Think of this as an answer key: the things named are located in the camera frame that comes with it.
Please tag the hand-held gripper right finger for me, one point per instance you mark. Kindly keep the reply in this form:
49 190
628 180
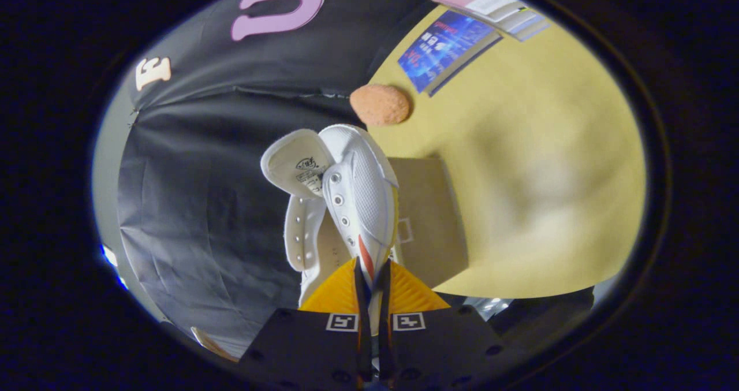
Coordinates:
385 333

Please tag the shiny silver object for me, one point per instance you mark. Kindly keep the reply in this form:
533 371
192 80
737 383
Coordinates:
491 305

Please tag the white edged book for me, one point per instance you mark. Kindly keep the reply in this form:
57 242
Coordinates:
522 19

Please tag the black backdrop cloth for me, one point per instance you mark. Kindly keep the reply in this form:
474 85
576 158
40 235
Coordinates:
202 206

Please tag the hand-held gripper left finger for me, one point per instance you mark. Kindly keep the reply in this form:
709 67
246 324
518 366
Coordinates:
364 333

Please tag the white canvas shoe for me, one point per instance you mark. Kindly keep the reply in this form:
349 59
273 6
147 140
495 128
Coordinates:
364 189

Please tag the orange sponge ball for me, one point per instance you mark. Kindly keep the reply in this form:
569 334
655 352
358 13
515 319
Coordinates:
381 105

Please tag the blue edged book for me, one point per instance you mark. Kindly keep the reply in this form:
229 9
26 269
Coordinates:
537 30

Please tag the blue cover book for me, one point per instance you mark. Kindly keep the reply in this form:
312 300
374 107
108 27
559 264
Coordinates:
444 47

